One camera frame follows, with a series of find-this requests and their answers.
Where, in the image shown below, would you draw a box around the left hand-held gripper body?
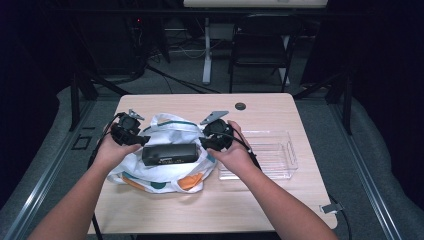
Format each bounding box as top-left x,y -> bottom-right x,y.
110,109 -> 145,147

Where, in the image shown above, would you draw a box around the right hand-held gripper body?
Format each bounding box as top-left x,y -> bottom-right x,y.
199,110 -> 235,152

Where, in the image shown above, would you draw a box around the black rectangular box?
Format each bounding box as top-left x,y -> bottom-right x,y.
141,143 -> 200,167

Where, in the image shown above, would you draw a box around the white tote bag colour patches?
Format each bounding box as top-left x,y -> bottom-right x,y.
106,113 -> 220,195

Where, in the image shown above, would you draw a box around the clear plastic tray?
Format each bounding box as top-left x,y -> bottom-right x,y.
218,130 -> 299,181

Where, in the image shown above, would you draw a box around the person's right hand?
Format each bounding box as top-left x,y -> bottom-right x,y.
206,119 -> 260,178

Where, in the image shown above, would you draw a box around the person's left hand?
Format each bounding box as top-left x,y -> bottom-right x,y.
94,123 -> 144,172

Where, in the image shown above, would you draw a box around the black metal stand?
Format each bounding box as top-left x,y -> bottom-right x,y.
68,71 -> 131,132
293,71 -> 354,136

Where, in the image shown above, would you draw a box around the white desk leg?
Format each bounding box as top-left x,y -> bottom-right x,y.
202,17 -> 214,85

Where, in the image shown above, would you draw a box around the dark computer tower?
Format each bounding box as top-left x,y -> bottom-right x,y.
96,13 -> 143,76

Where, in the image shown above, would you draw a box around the black chair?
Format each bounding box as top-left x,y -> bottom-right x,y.
229,13 -> 303,94

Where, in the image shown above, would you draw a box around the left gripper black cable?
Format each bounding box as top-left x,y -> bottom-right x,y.
87,112 -> 122,169

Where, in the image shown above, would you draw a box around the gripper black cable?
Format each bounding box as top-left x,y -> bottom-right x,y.
213,128 -> 263,172
87,112 -> 122,169

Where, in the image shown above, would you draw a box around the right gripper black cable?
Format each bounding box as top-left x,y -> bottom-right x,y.
213,128 -> 263,172

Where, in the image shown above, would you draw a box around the black floor cable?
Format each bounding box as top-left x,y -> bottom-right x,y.
144,64 -> 221,95

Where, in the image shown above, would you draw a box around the aluminium floor rail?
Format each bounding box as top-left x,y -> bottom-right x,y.
328,99 -> 403,240
3,99 -> 98,240

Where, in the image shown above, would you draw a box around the grey table bracket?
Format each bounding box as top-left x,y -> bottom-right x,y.
319,202 -> 344,215

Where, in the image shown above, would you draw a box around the black cable beside table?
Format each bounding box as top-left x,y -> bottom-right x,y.
328,194 -> 353,240

